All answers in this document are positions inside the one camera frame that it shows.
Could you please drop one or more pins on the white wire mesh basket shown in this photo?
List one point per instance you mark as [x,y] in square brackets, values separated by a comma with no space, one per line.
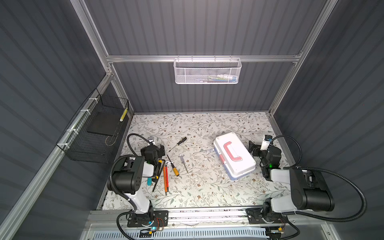
[207,71]

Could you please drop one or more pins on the red handled pliers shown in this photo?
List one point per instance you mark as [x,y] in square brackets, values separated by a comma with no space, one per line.
[165,171]

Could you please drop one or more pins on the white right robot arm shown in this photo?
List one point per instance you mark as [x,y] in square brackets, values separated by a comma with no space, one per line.
[309,192]

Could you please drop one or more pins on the black handled screwdriver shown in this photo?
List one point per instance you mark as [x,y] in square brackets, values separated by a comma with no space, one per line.
[178,143]

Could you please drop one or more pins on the white and blue tool box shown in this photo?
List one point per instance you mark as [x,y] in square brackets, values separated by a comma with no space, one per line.
[236,159]

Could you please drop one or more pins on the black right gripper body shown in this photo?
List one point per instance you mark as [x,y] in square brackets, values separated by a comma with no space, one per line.
[255,148]

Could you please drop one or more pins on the yellow handled screwdriver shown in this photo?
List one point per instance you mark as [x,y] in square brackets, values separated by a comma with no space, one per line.
[176,172]

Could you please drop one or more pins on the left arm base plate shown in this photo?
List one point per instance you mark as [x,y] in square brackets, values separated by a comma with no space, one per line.
[150,219]

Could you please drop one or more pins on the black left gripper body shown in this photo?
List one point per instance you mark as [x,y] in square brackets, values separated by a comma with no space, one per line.
[159,165]

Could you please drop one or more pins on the black yellow wire stripper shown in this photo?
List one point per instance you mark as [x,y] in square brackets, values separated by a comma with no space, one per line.
[158,175]

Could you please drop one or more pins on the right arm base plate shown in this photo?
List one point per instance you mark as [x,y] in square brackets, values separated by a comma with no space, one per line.
[261,216]

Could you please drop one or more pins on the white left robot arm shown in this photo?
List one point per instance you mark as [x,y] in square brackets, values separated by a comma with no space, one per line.
[126,173]

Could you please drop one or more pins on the silver tweezers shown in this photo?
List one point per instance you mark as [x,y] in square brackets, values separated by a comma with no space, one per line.
[181,156]

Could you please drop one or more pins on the yellow marker pen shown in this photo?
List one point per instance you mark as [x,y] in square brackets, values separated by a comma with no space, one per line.
[123,115]

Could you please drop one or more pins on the black wire basket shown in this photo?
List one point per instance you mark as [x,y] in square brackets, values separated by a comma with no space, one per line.
[78,145]

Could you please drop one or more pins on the black foam pad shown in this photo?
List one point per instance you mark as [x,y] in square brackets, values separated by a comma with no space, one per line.
[107,125]

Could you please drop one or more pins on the white vented cable duct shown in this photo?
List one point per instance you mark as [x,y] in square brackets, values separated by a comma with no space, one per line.
[203,233]

